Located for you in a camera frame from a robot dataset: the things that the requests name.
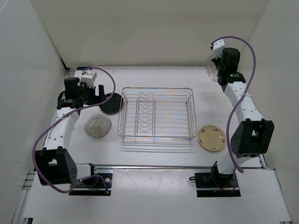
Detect clear glass plate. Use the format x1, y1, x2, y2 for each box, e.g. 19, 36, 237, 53
205, 55, 221, 82
85, 114, 112, 138

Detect black round plate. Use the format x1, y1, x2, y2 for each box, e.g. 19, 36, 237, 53
100, 93, 123, 114

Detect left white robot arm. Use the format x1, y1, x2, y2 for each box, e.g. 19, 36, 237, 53
34, 77, 100, 187

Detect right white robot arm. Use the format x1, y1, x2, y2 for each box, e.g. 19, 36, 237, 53
210, 47, 274, 187

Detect cream floral plate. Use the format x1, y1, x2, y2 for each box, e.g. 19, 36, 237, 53
197, 125, 226, 152

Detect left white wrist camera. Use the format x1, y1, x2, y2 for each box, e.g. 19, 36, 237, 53
81, 70, 98, 88

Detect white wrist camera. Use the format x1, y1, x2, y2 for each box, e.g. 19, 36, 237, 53
81, 70, 98, 88
210, 39, 225, 58

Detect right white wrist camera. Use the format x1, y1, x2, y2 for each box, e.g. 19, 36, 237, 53
210, 39, 225, 58

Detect chrome wire dish rack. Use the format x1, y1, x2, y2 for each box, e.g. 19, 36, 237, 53
117, 87, 197, 140

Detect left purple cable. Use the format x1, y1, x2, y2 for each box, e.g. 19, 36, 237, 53
32, 67, 117, 193

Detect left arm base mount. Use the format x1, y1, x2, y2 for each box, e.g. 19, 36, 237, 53
69, 169, 113, 196

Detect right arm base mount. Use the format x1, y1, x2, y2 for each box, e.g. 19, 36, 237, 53
189, 173, 241, 198

